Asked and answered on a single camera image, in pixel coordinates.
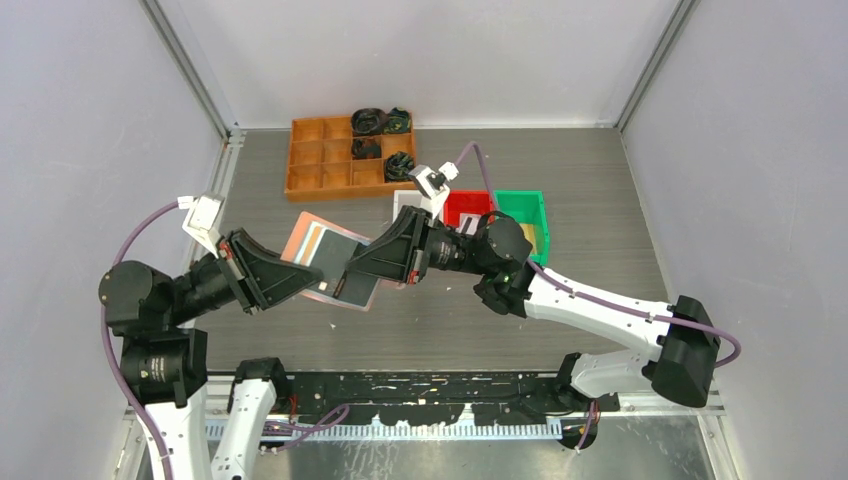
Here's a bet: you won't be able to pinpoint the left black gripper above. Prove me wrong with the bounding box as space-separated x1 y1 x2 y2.
167 223 323 320

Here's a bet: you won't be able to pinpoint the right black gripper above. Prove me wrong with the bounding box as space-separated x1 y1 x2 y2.
345 206 491 286

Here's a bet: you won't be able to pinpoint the dark grey credit card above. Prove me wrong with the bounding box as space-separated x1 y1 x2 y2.
306 229 360 296

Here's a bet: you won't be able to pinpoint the tan leather card holder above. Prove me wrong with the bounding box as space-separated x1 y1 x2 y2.
281 211 404 311

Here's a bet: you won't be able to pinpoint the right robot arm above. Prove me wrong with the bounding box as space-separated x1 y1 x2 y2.
346 206 721 411

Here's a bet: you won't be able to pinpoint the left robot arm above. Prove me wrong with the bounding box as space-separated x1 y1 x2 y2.
98 229 324 479

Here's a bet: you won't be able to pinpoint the white cards in red bin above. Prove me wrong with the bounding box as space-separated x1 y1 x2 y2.
458 213 481 235

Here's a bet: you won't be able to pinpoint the gold cards in green bin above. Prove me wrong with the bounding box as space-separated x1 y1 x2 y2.
519 223 537 255

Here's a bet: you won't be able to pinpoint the white bin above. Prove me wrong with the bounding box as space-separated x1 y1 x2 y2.
392 190 424 221

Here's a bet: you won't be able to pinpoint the red bin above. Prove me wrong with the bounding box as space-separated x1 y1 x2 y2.
442 190 495 233

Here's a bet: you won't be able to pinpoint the black rolled belt lower right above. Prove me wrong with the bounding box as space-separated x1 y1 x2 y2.
383 151 415 183

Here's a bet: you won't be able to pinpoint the black rolled belt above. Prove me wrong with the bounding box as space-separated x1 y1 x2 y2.
383 151 415 183
383 107 412 135
351 137 382 160
350 108 388 137

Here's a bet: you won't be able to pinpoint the black rolled belt middle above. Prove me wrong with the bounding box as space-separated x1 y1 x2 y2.
351 137 382 160

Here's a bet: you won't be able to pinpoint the orange compartment tray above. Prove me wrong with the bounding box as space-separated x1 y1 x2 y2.
283 115 418 202

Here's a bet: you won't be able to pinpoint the black rolled belt top right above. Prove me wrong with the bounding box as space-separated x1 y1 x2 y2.
383 107 412 135

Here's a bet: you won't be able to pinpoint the black rolled belt top left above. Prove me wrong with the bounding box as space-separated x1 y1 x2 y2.
350 108 388 137

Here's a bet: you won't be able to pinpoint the green bin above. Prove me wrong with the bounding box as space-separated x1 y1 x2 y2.
494 190 550 266

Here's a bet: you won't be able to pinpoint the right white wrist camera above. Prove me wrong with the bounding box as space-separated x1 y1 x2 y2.
409 162 458 219

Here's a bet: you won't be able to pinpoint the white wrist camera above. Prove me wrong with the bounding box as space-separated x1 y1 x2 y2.
177 192 225 257
409 162 458 219

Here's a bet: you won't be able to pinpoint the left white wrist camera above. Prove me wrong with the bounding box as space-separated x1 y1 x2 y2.
177 192 225 257

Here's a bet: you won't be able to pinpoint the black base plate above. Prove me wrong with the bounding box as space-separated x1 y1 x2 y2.
271 372 589 427

